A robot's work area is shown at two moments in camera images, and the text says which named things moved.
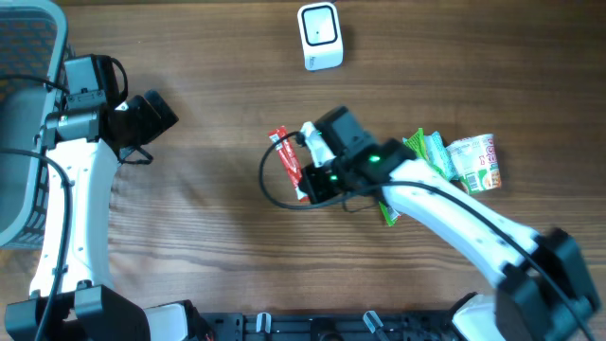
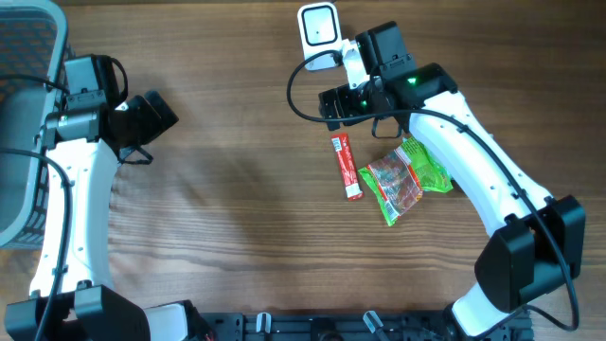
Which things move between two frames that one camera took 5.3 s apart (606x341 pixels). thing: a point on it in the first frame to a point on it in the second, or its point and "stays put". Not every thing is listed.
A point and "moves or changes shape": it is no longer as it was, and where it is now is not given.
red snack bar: (291, 161) moves or changes shape
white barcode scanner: (321, 36) stays put
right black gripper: (311, 182) to (344, 95)
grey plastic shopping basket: (33, 42) stays put
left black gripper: (154, 124) stays put
